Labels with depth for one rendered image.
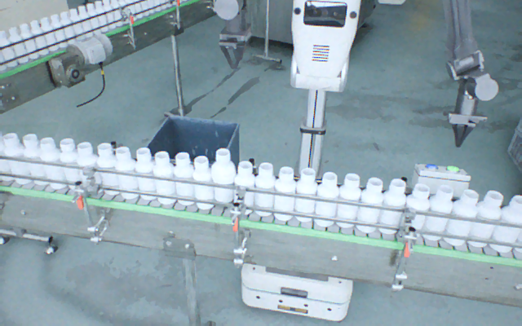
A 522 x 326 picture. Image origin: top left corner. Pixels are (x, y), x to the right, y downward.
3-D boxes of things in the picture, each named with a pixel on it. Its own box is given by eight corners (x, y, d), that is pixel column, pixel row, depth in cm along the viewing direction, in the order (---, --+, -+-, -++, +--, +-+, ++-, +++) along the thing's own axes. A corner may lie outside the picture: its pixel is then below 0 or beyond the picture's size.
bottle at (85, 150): (88, 182, 134) (77, 139, 125) (108, 182, 134) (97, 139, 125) (82, 196, 129) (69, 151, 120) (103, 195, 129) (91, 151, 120)
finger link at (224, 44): (219, 71, 112) (218, 36, 107) (226, 61, 118) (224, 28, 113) (244, 73, 111) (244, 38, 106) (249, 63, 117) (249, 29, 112)
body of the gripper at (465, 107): (486, 124, 118) (492, 97, 116) (447, 120, 119) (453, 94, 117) (478, 119, 124) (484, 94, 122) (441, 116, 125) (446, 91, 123)
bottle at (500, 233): (506, 239, 118) (529, 194, 108) (514, 255, 113) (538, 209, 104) (484, 235, 119) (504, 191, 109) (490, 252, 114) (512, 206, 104)
